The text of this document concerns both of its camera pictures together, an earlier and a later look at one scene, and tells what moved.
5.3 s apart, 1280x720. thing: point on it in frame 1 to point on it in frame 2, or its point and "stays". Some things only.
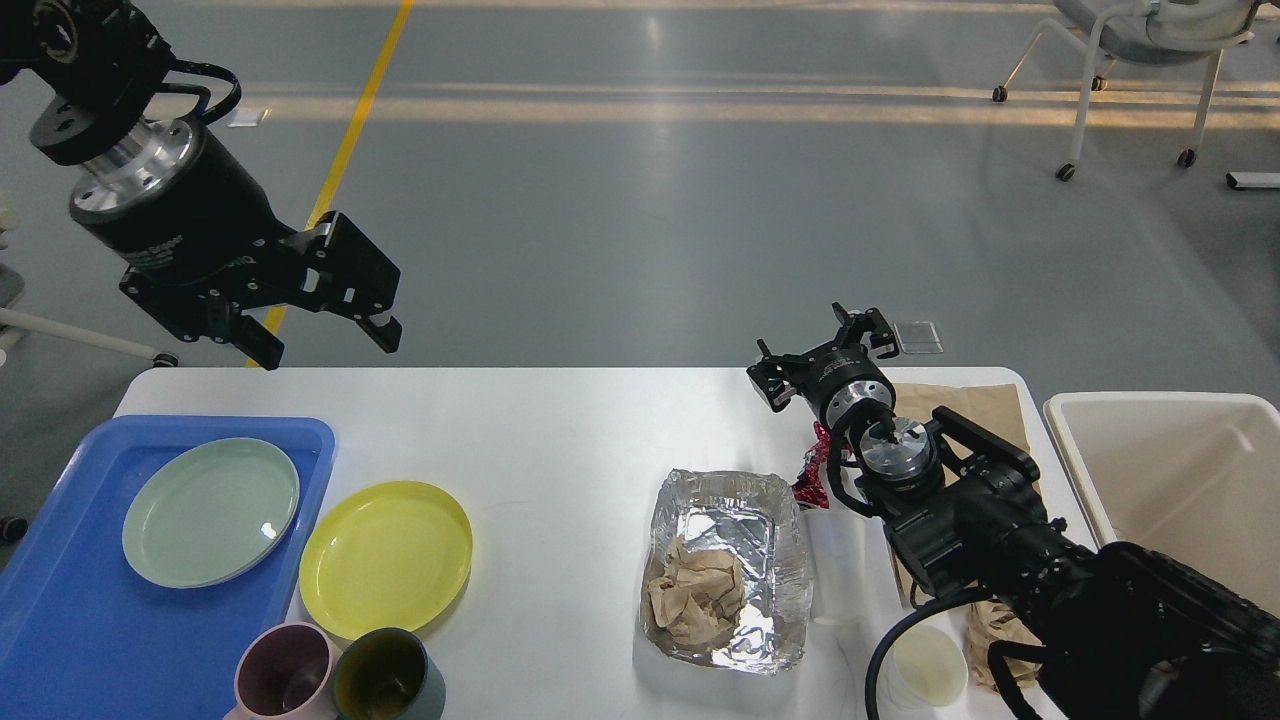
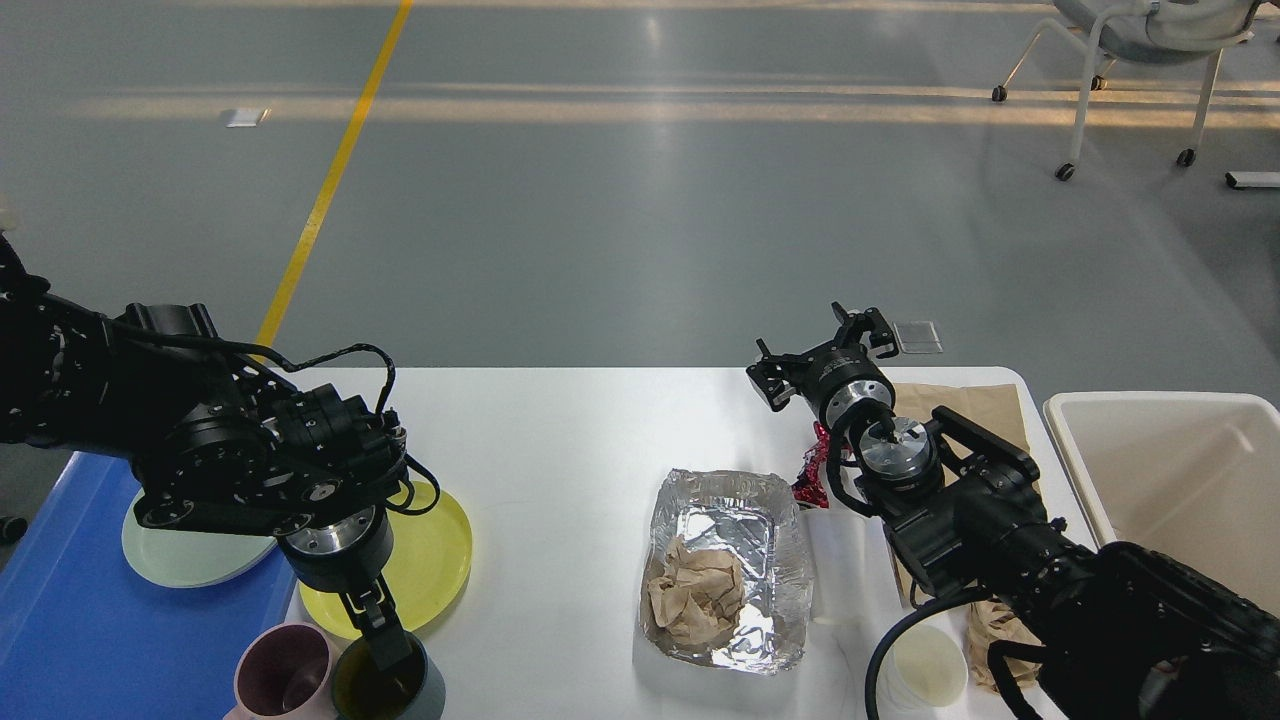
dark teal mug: [386, 674] stays
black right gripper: [836, 376] stays
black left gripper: [204, 238] to [343, 552]
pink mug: [286, 671] stays
